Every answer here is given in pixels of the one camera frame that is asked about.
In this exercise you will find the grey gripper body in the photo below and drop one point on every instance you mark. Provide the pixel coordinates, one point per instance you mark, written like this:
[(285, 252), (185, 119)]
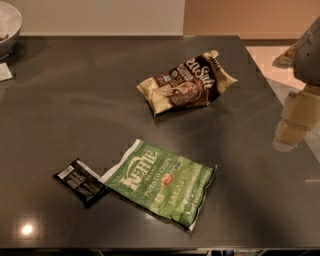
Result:
[(308, 56)]

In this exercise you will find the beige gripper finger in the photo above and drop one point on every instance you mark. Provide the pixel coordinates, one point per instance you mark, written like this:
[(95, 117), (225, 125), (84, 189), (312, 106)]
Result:
[(300, 114)]

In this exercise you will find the brown sea salt chip bag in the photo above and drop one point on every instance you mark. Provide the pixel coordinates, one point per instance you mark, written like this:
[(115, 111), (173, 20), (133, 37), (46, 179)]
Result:
[(195, 83)]

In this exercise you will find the green jalapeno Kettle chip bag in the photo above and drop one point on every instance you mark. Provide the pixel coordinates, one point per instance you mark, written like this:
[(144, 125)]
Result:
[(166, 184)]

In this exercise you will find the small black snack packet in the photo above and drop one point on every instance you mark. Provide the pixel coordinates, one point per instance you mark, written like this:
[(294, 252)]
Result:
[(83, 181)]

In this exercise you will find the white bowl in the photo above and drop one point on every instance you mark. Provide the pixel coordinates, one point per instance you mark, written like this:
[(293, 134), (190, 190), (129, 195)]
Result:
[(10, 26)]

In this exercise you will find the white paper napkin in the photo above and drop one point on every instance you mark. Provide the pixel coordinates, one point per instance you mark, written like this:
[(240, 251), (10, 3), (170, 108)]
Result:
[(5, 73)]

